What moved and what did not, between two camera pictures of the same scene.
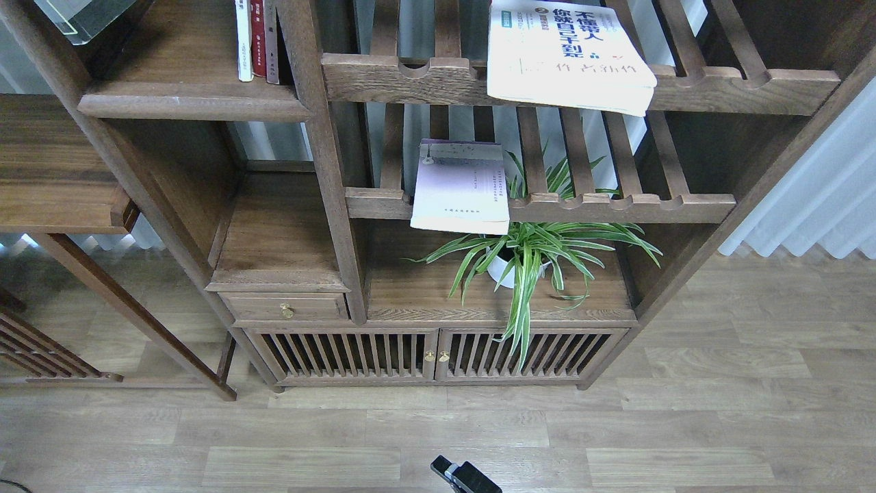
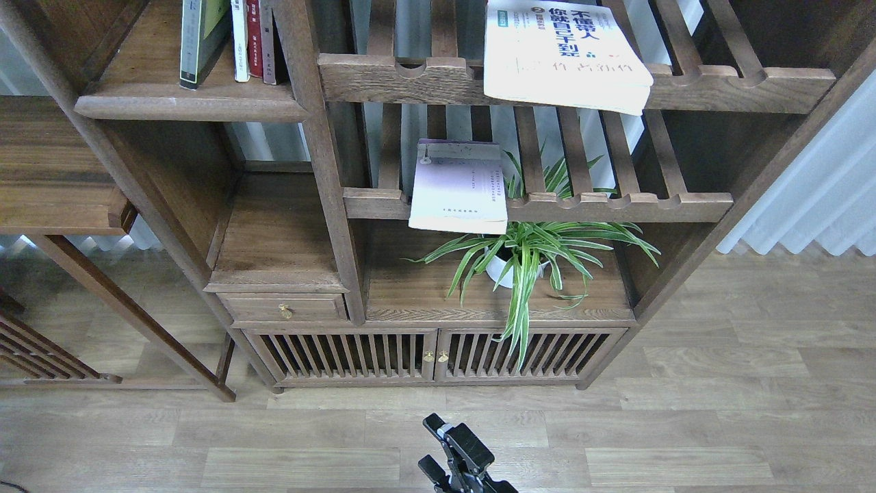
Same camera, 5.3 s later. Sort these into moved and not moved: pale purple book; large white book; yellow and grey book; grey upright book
Moved: yellow and grey book
Not moved: large white book; grey upright book; pale purple book
